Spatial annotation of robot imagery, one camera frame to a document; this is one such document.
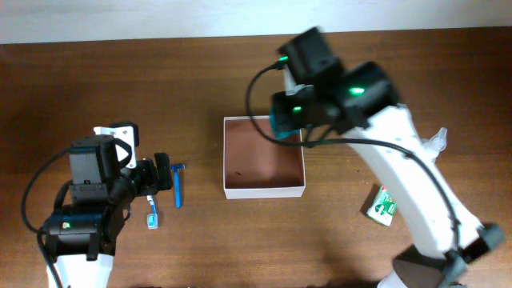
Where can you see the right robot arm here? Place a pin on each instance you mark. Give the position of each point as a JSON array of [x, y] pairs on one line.
[[362, 106]]

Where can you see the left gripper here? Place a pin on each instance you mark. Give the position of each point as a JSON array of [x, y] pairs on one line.
[[146, 169]]

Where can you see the white square cardboard box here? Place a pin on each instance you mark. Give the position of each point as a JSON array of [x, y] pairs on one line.
[[256, 168]]

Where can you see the blue white toothbrush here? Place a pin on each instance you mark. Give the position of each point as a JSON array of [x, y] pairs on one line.
[[152, 218]]

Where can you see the blue disposable razor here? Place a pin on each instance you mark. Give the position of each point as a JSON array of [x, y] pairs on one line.
[[177, 183]]

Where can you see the blue mouthwash bottle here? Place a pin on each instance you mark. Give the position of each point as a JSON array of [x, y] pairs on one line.
[[280, 131]]

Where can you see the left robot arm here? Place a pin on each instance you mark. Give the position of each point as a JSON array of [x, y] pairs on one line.
[[78, 240]]

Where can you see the green white soap box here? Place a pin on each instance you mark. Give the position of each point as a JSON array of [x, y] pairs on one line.
[[382, 208]]

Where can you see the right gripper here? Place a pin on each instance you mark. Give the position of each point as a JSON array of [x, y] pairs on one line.
[[294, 118]]

